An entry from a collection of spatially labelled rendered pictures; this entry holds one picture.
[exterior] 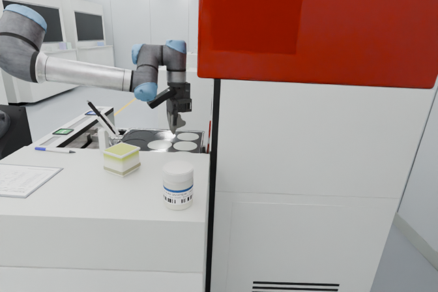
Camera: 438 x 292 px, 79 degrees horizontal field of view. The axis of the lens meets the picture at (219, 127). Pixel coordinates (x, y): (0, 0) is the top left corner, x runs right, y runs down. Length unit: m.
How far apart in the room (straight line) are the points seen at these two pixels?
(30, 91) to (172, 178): 5.12
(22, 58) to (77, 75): 0.15
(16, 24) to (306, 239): 1.22
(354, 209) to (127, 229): 0.81
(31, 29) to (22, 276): 0.69
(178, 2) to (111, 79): 8.20
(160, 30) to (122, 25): 1.21
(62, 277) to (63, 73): 0.56
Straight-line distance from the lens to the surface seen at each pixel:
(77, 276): 0.79
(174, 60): 0.99
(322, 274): 1.31
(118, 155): 0.76
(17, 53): 0.97
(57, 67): 0.95
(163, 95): 1.01
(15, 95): 5.69
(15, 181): 0.87
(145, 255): 0.69
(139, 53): 1.00
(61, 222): 0.70
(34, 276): 0.84
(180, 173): 0.59
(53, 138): 1.16
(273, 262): 1.21
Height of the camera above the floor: 1.35
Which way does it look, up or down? 19 degrees down
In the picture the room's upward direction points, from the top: 3 degrees clockwise
